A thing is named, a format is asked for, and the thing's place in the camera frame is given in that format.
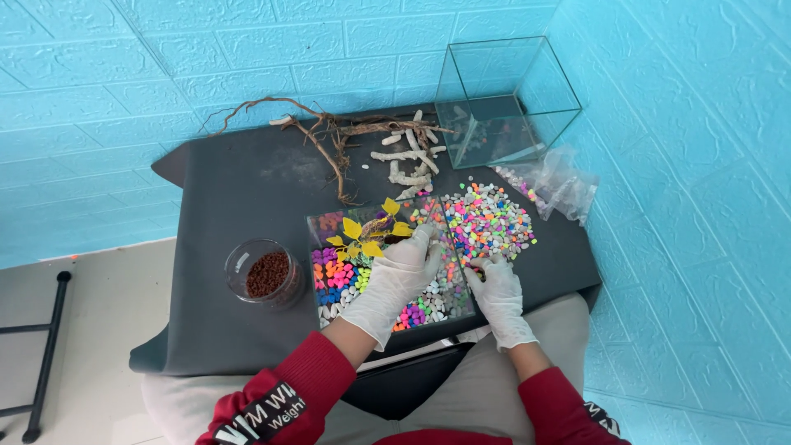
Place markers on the white coral branch pieces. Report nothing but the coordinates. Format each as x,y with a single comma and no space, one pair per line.
408,179

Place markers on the person's beige trousers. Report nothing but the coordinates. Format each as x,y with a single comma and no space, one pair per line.
482,395

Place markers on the person's right hand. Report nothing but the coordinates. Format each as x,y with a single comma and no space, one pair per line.
503,303

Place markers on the heap of mixed colourful pebbles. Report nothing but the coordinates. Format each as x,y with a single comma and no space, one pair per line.
491,222

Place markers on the dark grey table cloth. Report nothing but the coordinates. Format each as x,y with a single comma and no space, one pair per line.
247,204

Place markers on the black metal stand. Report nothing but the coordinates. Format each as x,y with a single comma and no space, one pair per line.
46,352

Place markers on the clear plastic bag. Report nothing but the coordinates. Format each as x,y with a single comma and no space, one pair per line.
562,185

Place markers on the brown granules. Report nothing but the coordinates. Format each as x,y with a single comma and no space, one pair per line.
267,275

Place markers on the glass tank with pebble layer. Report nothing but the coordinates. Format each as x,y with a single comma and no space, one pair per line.
337,296

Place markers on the brown driftwood root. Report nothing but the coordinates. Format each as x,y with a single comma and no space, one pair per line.
321,139

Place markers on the yellow artificial leaf plant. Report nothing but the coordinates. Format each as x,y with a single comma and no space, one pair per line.
353,230

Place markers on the round glass jar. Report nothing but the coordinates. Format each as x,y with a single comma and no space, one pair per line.
247,296

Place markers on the layer of sorted colourful pebbles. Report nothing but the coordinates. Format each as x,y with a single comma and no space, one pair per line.
333,281

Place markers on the empty glass cube tank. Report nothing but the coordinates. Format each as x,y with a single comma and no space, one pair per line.
494,123

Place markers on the person's left hand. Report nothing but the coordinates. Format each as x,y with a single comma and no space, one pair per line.
389,284

